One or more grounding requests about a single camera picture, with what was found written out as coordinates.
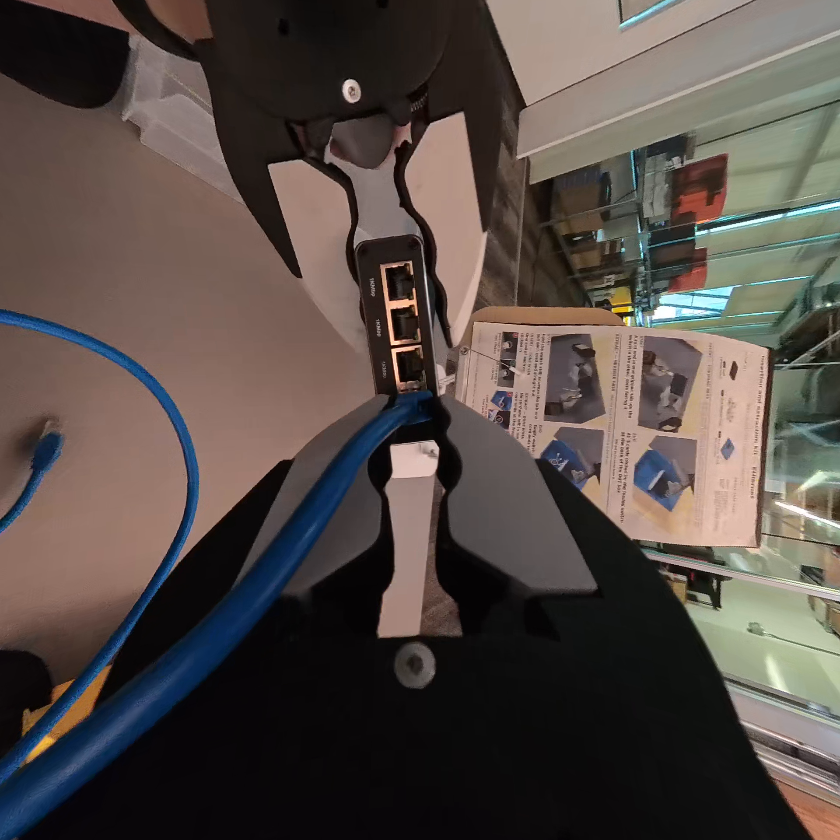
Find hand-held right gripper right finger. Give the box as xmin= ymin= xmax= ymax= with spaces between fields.
xmin=432 ymin=397 xmax=599 ymax=636

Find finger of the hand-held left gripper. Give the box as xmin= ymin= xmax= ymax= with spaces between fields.
xmin=268 ymin=157 xmax=368 ymax=361
xmin=395 ymin=110 xmax=492 ymax=349

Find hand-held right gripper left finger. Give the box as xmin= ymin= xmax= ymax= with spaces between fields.
xmin=233 ymin=394 xmax=396 ymax=636

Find black ethernet splitter box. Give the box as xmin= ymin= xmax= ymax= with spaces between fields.
xmin=354 ymin=234 xmax=439 ymax=398

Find blue ethernet cable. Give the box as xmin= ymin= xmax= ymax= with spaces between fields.
xmin=0 ymin=308 xmax=435 ymax=840

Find yellow plastic bin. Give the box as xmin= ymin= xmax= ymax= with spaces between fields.
xmin=21 ymin=663 xmax=114 ymax=762

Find white stand base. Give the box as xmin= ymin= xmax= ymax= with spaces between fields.
xmin=389 ymin=443 xmax=439 ymax=480

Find instruction sheet on wooden board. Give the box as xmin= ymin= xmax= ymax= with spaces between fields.
xmin=459 ymin=305 xmax=774 ymax=551

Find clear plastic divided bin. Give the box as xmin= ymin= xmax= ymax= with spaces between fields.
xmin=121 ymin=33 xmax=247 ymax=201

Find printed instruction sheet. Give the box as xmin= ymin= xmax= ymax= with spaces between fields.
xmin=459 ymin=320 xmax=772 ymax=549

